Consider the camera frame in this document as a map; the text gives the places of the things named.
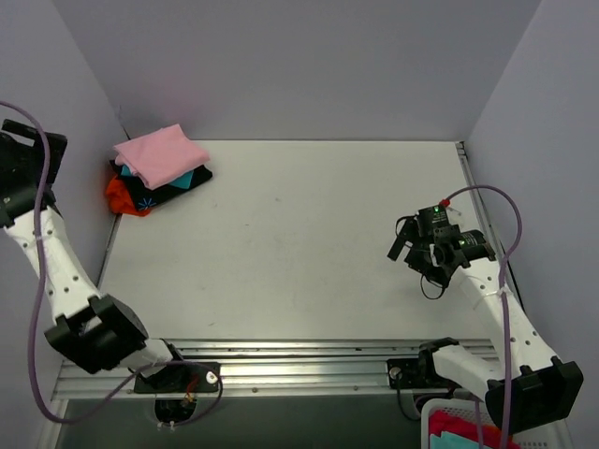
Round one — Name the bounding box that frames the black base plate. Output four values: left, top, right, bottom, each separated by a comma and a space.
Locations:
386, 357, 451, 390
133, 361, 221, 394

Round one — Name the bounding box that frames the teal folded t-shirt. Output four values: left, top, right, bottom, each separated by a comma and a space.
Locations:
116, 165, 194, 190

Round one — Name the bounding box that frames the orange folded t-shirt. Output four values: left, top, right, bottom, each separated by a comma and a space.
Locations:
105, 176, 151, 217

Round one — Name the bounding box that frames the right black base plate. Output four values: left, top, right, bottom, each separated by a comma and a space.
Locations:
386, 357, 451, 390

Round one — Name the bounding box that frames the teal shirt in basket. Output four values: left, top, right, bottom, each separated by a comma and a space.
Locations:
429, 432, 480, 449

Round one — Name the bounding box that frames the black folded t-shirt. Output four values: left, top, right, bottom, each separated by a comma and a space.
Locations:
110, 160, 213, 211

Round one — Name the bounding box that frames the white laundry basket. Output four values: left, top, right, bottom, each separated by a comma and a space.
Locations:
420, 398, 574, 449

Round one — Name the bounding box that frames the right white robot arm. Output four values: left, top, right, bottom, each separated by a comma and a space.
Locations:
387, 204, 583, 435

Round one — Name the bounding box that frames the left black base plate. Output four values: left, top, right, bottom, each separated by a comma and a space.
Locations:
133, 361, 221, 394

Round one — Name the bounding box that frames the black thin cable right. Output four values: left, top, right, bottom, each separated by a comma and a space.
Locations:
395, 215, 450, 300

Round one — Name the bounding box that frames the aluminium rail frame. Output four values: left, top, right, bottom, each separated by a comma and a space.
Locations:
51, 142, 561, 402

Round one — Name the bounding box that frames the red shirt in basket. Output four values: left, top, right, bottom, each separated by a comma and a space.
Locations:
429, 411, 500, 448

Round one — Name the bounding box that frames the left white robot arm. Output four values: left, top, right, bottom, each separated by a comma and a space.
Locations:
1, 119, 189, 392

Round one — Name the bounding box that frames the pink t-shirt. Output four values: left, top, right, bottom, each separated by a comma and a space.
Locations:
114, 124, 211, 190

